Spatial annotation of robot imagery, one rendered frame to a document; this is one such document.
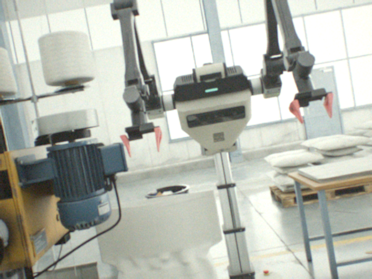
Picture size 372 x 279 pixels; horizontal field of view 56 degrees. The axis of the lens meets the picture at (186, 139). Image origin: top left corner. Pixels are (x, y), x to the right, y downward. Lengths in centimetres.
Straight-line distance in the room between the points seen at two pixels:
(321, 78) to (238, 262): 834
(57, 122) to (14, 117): 909
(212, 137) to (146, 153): 764
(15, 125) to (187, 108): 855
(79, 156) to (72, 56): 34
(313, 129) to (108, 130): 547
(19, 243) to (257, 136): 880
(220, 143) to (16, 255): 119
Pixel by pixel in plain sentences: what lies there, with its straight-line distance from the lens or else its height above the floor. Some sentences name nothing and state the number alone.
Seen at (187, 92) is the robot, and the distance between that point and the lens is 176.
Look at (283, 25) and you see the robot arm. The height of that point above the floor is 162.
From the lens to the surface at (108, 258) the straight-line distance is 148.
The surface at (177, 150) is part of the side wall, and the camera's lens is 940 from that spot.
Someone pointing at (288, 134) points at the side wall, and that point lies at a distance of 980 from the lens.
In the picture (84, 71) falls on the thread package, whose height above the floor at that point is 155.
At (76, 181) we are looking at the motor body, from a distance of 104.
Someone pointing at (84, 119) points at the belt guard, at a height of 139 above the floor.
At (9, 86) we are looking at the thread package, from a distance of 130.
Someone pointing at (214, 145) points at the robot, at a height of 117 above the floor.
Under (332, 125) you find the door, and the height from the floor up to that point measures 52.
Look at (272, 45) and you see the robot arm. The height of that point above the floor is 159.
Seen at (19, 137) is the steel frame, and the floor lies 167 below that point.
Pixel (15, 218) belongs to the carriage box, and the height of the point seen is 116.
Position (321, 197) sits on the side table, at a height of 66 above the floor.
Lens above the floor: 133
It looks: 3 degrees down
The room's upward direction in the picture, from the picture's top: 10 degrees counter-clockwise
